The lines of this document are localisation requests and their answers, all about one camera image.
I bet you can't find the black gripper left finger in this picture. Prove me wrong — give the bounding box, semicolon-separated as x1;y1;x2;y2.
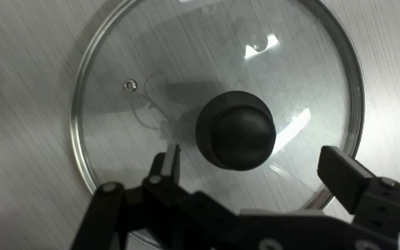
69;143;239;250

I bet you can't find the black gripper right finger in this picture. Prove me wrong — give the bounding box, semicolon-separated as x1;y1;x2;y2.
316;144;400;250

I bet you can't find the glass lid with black knob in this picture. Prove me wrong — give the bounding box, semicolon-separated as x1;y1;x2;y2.
68;0;366;248

